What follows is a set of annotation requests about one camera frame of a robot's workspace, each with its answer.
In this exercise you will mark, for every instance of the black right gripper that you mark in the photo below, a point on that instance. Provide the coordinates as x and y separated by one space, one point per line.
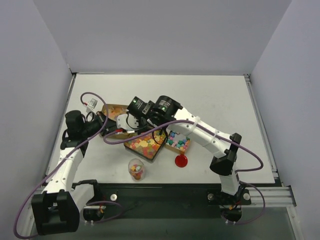
146 122

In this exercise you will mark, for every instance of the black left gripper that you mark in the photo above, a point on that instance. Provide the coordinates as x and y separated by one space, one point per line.
105 124

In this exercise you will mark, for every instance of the gold tin neon star candies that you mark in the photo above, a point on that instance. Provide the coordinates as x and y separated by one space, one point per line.
147 147

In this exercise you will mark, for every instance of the gold tin popsicle candies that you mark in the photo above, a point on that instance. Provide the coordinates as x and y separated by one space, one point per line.
113 110

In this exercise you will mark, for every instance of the gold tin pastel star candies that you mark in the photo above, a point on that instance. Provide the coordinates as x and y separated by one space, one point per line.
177 142

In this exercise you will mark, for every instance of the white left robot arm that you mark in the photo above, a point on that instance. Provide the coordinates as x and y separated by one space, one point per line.
57 209

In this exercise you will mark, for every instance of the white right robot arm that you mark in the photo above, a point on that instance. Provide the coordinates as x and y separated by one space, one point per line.
167 113

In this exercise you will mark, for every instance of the clear glass jar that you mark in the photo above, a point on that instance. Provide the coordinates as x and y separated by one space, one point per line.
136 169

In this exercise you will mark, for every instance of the red jar lid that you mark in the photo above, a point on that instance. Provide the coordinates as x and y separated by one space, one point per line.
181 161

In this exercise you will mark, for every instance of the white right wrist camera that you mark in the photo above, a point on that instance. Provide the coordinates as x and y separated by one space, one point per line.
126 122

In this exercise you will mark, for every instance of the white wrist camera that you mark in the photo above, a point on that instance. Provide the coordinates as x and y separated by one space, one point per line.
91 105
126 122

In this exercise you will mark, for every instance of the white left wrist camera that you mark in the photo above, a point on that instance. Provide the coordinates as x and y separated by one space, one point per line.
91 105

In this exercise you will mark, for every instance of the aluminium frame rail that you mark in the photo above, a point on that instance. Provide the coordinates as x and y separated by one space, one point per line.
270 195

